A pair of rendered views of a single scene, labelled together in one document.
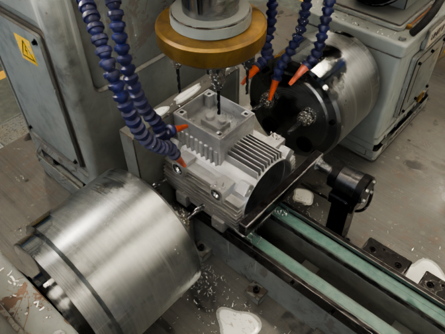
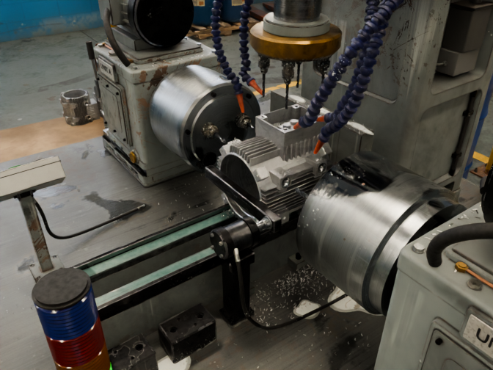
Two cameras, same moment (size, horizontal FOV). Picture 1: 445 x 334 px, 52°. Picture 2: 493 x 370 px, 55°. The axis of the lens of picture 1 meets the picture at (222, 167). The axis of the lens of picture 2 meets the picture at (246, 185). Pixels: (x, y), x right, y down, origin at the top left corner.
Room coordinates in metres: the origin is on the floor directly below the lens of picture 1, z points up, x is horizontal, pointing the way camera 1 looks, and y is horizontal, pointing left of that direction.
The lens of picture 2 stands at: (0.78, -0.93, 1.58)
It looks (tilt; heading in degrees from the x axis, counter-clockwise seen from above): 33 degrees down; 102
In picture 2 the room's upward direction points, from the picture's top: straight up
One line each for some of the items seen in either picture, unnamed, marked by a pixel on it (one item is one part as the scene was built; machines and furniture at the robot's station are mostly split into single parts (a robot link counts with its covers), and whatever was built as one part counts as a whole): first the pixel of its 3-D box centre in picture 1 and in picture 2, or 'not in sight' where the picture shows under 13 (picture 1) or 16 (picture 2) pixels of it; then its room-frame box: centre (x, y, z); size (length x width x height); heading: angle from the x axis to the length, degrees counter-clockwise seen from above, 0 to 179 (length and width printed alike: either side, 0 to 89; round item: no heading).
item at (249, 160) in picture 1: (229, 169); (274, 173); (0.65, -0.01, 1.01); 0.20 x 0.19 x 0.19; 48
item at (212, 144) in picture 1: (214, 127); (290, 132); (0.68, 0.01, 1.11); 0.12 x 0.11 x 0.07; 48
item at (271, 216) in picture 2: (283, 191); (239, 196); (0.59, -0.12, 1.01); 0.26 x 0.04 x 0.03; 138
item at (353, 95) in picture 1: (320, 87); (392, 240); (0.90, -0.24, 1.04); 0.41 x 0.25 x 0.25; 138
